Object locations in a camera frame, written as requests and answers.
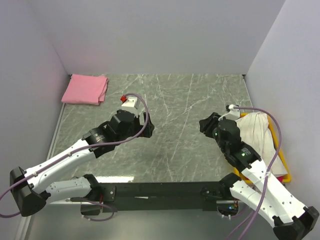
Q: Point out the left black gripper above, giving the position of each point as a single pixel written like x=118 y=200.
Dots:
x=148 y=132

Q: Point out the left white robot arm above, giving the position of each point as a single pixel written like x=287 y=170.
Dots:
x=37 y=186

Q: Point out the yellow plastic bin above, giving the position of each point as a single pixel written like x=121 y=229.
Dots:
x=279 y=166

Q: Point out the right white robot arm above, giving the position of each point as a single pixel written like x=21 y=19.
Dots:
x=289 y=218

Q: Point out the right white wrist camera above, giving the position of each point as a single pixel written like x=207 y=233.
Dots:
x=232 y=113

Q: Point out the black base bar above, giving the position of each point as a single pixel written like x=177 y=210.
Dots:
x=149 y=196

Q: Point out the white t shirt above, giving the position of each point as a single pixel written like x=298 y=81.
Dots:
x=254 y=131

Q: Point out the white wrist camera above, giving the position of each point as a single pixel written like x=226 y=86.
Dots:
x=130 y=104
x=232 y=113

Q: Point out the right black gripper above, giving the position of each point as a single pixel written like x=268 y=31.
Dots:
x=206 y=124

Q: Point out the folded pink t shirt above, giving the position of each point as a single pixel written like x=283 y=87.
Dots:
x=85 y=89

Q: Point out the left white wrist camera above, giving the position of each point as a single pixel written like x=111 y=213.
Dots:
x=130 y=104

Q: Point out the magenta t shirt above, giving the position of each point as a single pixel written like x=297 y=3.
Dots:
x=281 y=178

